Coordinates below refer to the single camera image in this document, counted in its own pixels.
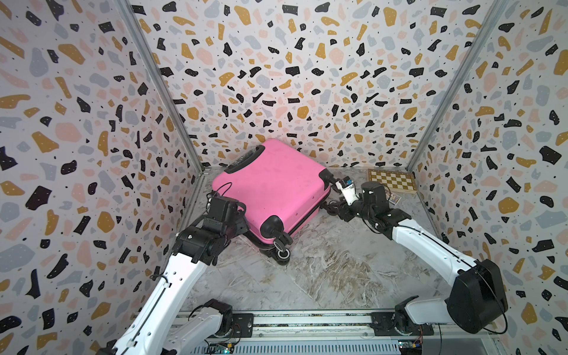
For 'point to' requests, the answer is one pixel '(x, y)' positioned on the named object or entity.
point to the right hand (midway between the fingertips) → (337, 201)
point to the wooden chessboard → (396, 180)
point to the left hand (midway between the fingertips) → (242, 220)
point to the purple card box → (394, 199)
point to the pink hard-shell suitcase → (281, 188)
